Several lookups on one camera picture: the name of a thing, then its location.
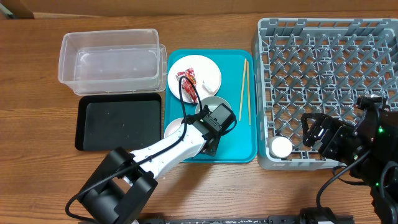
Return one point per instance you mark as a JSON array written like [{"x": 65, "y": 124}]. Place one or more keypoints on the grey dishwasher rack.
[{"x": 305, "y": 65}]

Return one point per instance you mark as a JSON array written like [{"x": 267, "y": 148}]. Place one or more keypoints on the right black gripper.
[{"x": 336, "y": 130}]

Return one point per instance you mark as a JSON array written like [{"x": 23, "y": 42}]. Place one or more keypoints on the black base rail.
[{"x": 306, "y": 216}]

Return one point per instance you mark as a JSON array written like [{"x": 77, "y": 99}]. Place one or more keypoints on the black tray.
[{"x": 105, "y": 122}]

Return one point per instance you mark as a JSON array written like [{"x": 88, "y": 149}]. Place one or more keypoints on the teal serving tray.
[{"x": 240, "y": 145}]

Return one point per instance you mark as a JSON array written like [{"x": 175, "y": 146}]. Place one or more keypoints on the left wooden chopstick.
[{"x": 242, "y": 89}]

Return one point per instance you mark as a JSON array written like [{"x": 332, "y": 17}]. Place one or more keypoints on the grey bowl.
[{"x": 213, "y": 102}]

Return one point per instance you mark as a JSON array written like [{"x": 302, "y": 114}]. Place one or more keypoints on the white cup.
[{"x": 279, "y": 146}]

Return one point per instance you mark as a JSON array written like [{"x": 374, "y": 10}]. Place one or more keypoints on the pink small bowl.
[{"x": 172, "y": 127}]

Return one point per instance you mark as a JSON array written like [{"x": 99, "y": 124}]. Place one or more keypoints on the wooden chopstick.
[
  {"x": 248, "y": 93},
  {"x": 242, "y": 89}
]

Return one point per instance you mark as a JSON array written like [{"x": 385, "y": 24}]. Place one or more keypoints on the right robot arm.
[{"x": 376, "y": 168}]

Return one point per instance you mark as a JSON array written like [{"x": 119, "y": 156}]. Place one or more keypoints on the clear plastic bin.
[{"x": 113, "y": 62}]

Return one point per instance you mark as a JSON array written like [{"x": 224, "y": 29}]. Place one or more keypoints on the crumpled white tissue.
[{"x": 208, "y": 87}]

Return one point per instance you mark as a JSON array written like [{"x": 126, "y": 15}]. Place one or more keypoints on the red snack wrapper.
[{"x": 188, "y": 84}]

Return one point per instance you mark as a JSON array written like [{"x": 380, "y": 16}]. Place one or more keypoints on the right wooden chopstick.
[{"x": 248, "y": 93}]

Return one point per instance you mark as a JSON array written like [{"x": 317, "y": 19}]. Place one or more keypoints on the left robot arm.
[{"x": 121, "y": 185}]

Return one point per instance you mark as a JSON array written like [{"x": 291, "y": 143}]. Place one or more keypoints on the white plate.
[{"x": 205, "y": 70}]

